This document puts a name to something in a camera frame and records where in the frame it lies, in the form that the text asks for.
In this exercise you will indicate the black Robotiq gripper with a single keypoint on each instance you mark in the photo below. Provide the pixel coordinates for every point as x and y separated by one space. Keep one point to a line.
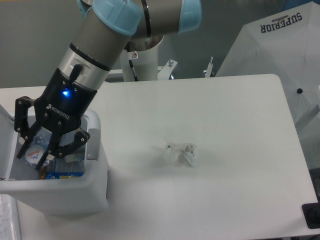
63 100

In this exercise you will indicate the crushed clear plastic bottle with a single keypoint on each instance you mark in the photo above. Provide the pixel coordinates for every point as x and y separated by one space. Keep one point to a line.
37 148

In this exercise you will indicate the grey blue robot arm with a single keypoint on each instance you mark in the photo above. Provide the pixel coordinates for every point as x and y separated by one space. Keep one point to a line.
107 28

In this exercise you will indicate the white plastic trash can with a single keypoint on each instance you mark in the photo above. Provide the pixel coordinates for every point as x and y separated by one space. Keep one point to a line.
87 193

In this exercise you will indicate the blue snack package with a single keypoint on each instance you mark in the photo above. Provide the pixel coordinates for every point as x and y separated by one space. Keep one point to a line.
69 167

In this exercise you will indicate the crumpled white paper wrapper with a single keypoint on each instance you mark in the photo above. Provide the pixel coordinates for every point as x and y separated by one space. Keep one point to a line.
187 151

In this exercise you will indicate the white Superior umbrella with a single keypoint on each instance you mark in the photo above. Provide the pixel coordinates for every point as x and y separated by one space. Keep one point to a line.
286 44

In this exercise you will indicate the black device at edge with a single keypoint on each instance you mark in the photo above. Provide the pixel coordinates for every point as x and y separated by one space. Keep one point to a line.
311 213

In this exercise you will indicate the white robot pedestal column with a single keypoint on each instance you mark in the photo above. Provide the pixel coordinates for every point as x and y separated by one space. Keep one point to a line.
144 53

